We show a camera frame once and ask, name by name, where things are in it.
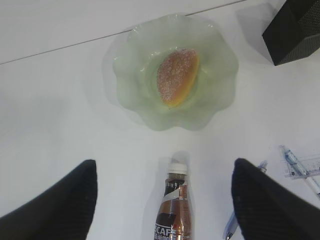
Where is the blue grip pen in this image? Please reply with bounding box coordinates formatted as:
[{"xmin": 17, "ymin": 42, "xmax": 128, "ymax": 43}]
[{"xmin": 280, "ymin": 145, "xmax": 320, "ymax": 199}]

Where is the brown coffee drink bottle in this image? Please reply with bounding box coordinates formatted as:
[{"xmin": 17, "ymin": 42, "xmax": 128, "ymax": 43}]
[{"xmin": 154, "ymin": 162, "xmax": 192, "ymax": 240}]

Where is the grey grip pen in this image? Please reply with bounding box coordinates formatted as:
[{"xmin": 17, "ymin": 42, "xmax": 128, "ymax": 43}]
[{"xmin": 222, "ymin": 160, "xmax": 268, "ymax": 240}]

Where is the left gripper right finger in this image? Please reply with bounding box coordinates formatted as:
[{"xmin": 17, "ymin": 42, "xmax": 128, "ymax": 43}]
[{"xmin": 231, "ymin": 158, "xmax": 320, "ymax": 240}]

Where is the black mesh pen holder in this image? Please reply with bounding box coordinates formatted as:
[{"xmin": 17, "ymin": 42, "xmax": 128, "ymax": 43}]
[{"xmin": 262, "ymin": 0, "xmax": 320, "ymax": 66}]

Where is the sugared bread roll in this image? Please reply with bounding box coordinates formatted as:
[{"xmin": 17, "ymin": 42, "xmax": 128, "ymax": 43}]
[{"xmin": 156, "ymin": 48, "xmax": 200, "ymax": 107}]

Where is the green wavy glass plate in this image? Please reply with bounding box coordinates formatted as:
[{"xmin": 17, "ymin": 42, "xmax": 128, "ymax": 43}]
[{"xmin": 102, "ymin": 14, "xmax": 239, "ymax": 131}]

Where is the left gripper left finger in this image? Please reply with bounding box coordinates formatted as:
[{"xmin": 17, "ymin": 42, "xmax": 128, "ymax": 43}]
[{"xmin": 0, "ymin": 159, "xmax": 98, "ymax": 240}]

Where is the transparent plastic ruler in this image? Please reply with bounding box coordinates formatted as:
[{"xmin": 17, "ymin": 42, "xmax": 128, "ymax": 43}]
[{"xmin": 281, "ymin": 155, "xmax": 320, "ymax": 179}]

